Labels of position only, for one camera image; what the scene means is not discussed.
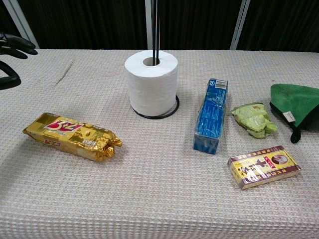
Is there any crumpled light green wrapper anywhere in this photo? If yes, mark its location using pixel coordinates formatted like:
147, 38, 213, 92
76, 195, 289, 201
231, 102, 278, 139

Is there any white upright frame post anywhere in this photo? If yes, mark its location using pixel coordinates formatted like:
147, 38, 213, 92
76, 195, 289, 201
145, 0, 160, 51

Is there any beige waffle tablecloth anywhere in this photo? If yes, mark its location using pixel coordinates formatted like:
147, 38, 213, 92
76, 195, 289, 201
0, 48, 319, 239

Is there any gold foil biscuit pack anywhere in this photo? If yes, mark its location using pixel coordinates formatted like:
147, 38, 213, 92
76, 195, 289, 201
22, 112, 124, 162

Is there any yellow and maroon box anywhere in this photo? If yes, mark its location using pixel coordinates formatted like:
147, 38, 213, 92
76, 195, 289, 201
227, 145, 302, 190

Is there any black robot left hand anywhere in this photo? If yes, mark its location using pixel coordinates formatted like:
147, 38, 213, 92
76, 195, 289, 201
0, 32, 38, 91

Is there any white slanted frame post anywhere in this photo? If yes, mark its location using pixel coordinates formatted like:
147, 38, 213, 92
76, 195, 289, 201
229, 0, 251, 51
2, 0, 40, 49

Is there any blue rectangular carton box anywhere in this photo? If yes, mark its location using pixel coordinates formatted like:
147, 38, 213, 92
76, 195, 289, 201
193, 78, 229, 155

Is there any green microfibre cloth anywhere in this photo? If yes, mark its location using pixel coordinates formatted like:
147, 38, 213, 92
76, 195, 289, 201
269, 83, 319, 144

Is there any dark pleated curtain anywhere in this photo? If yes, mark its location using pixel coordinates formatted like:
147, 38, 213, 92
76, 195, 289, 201
0, 0, 319, 53

